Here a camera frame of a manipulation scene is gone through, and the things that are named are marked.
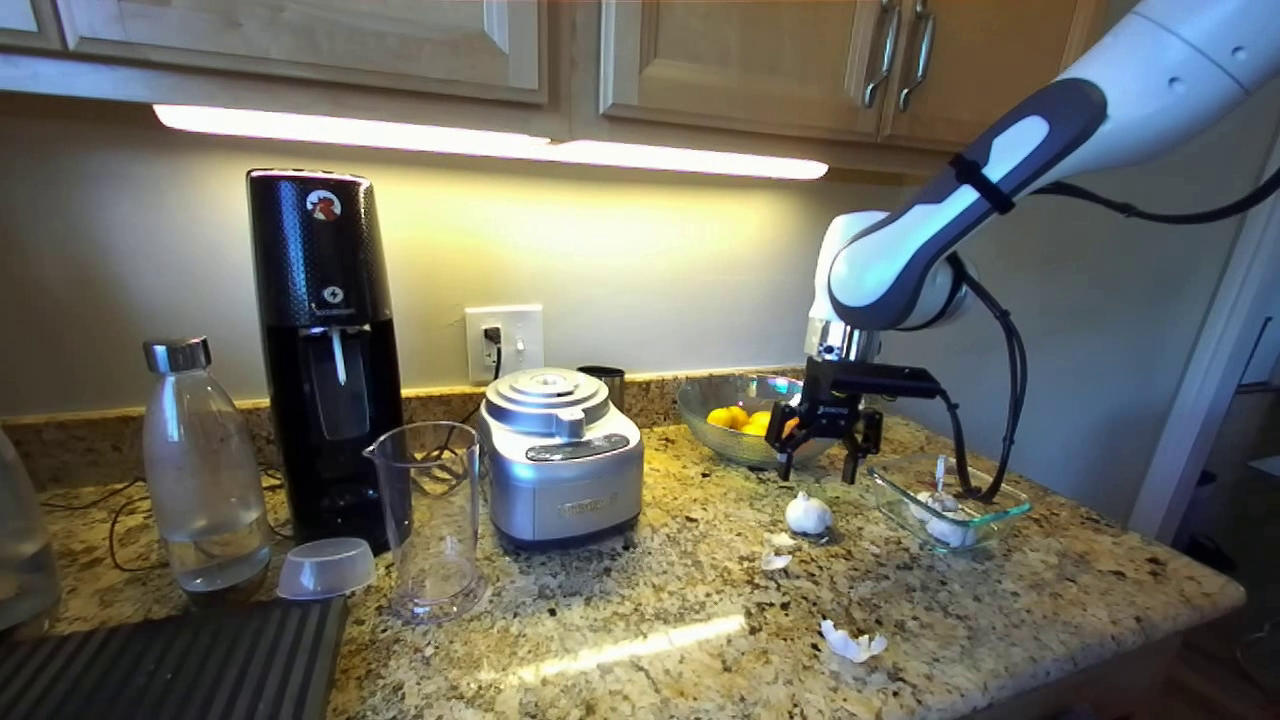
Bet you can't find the clear bottle with metal cap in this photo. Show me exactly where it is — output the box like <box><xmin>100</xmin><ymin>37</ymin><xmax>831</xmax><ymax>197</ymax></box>
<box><xmin>140</xmin><ymin>337</ymin><xmax>275</xmax><ymax>601</ymax></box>

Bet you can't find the black soda maker machine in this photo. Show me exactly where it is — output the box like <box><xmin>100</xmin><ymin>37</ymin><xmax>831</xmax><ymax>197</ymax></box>
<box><xmin>242</xmin><ymin>162</ymin><xmax>409</xmax><ymax>556</ymax></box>

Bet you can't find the wide wooden cabinet door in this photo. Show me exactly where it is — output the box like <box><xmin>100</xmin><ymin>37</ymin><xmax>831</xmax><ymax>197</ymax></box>
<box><xmin>53</xmin><ymin>0</ymin><xmax>552</xmax><ymax>108</ymax></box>

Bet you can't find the round glass fruit bowl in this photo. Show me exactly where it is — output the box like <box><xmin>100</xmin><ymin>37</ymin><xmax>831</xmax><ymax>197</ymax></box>
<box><xmin>677</xmin><ymin>371</ymin><xmax>817</xmax><ymax>472</ymax></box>

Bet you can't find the white wall outlet plate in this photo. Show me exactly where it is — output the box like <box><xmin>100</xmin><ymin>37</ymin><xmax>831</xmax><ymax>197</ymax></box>
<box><xmin>460</xmin><ymin>300</ymin><xmax>549</xmax><ymax>386</ymax></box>

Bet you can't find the black ridged mat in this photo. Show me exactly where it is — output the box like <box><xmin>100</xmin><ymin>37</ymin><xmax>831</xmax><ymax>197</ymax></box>
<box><xmin>0</xmin><ymin>596</ymin><xmax>355</xmax><ymax>720</ymax></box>

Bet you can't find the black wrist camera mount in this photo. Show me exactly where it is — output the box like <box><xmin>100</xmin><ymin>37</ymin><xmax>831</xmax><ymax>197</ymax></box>
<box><xmin>807</xmin><ymin>356</ymin><xmax>947</xmax><ymax>402</ymax></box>

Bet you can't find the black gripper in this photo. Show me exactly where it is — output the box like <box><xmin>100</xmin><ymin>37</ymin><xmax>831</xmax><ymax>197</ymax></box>
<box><xmin>766</xmin><ymin>392</ymin><xmax>886</xmax><ymax>493</ymax></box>

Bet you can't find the large garlic skin peel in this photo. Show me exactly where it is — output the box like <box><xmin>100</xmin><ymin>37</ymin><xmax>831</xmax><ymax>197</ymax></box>
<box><xmin>817</xmin><ymin>617</ymin><xmax>893</xmax><ymax>668</ymax></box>

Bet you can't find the under-cabinet light strip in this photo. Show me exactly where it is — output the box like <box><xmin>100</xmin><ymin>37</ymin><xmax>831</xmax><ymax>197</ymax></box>
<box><xmin>146</xmin><ymin>102</ymin><xmax>837</xmax><ymax>186</ymax></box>

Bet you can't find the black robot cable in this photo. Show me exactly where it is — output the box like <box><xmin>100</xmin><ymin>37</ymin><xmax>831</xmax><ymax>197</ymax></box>
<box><xmin>933</xmin><ymin>162</ymin><xmax>1280</xmax><ymax>509</ymax></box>

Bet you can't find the wooden cabinet door with handle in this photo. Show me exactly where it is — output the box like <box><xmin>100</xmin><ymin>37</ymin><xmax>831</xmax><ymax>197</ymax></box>
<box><xmin>594</xmin><ymin>0</ymin><xmax>900</xmax><ymax>145</ymax></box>
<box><xmin>883</xmin><ymin>0</ymin><xmax>1111</xmax><ymax>154</ymax></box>

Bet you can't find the clear plastic processor jug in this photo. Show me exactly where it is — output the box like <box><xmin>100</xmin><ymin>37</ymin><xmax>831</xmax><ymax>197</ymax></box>
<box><xmin>358</xmin><ymin>416</ymin><xmax>493</xmax><ymax>622</ymax></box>

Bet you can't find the metal cabinet handle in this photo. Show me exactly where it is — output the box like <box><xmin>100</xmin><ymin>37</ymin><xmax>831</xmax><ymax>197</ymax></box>
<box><xmin>893</xmin><ymin>0</ymin><xmax>939</xmax><ymax>119</ymax></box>
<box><xmin>855</xmin><ymin>0</ymin><xmax>902</xmax><ymax>115</ymax></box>

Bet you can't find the white round lid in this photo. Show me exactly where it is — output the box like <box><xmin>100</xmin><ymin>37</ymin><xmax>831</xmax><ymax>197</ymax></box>
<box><xmin>273</xmin><ymin>535</ymin><xmax>380</xmax><ymax>609</ymax></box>

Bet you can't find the square clear glass bowl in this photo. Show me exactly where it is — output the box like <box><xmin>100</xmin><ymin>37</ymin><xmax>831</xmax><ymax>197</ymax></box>
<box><xmin>873</xmin><ymin>450</ymin><xmax>1039</xmax><ymax>556</ymax></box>

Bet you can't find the thin dark power cord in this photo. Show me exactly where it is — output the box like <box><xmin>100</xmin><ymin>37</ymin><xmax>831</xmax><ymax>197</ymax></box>
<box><xmin>100</xmin><ymin>472</ymin><xmax>296</xmax><ymax>578</ymax></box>

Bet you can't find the silver food processor base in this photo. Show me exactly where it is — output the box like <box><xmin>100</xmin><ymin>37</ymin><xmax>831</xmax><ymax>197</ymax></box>
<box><xmin>474</xmin><ymin>366</ymin><xmax>646</xmax><ymax>553</ymax></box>

